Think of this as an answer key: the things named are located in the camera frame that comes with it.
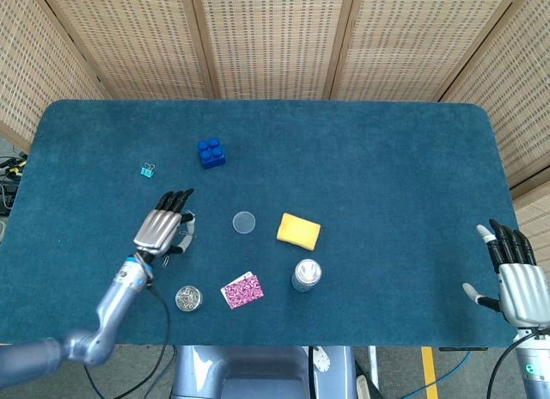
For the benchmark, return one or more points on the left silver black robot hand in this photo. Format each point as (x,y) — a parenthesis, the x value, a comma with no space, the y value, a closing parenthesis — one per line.
(157,229)

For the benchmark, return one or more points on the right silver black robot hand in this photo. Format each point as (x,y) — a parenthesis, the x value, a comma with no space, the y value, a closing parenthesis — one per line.
(524,293)

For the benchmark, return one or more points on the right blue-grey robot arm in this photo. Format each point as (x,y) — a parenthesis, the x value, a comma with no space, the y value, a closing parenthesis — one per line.
(535,369)

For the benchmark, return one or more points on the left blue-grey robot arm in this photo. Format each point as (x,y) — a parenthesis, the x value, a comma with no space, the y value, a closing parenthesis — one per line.
(116,296)

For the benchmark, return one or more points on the clear round paper clip jar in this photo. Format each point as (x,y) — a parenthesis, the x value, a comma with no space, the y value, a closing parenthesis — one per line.
(189,298)

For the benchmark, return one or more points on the clear round plastic lid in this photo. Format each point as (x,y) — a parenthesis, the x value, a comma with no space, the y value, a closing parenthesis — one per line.
(244,222)

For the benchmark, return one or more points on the teal binder clip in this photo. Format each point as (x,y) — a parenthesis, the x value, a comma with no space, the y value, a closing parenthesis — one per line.
(146,172)

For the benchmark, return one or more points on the black flat bar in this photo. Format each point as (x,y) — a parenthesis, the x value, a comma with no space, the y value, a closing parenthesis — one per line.
(463,348)

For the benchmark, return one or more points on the blue toy building block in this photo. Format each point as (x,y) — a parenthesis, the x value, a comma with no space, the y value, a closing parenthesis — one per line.
(211,155)

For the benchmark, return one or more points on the white playing card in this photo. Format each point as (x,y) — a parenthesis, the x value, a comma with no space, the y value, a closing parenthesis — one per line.
(248,274)

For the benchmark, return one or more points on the pink patterned playing card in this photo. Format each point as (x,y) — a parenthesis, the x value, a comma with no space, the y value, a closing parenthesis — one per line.
(242,292)

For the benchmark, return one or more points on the yellow floor tape strip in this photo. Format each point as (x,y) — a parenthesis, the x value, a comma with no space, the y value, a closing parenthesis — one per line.
(429,373)

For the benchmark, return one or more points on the yellow sponge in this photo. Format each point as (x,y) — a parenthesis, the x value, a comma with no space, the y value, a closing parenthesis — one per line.
(298,231)

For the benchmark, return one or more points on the grey floor device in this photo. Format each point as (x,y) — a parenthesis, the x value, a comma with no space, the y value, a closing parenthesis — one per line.
(5,197)

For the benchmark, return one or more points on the light blue drink can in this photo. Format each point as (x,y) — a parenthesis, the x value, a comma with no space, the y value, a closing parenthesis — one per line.
(306,275)

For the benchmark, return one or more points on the white table leg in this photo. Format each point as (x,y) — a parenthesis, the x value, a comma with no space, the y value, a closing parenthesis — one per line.
(372,364)

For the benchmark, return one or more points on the blue-grey robot torso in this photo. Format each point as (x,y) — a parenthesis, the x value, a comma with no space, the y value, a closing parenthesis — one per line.
(258,373)

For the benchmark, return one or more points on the woven bamboo screen panel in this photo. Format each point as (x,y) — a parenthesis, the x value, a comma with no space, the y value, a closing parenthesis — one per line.
(515,93)
(129,38)
(421,38)
(270,38)
(34,50)

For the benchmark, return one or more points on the blue felt table cover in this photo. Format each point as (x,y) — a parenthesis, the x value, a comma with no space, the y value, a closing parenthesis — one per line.
(365,158)

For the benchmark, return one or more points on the white perforated metal plate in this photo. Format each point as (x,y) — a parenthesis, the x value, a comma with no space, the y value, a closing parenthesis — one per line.
(321,361)

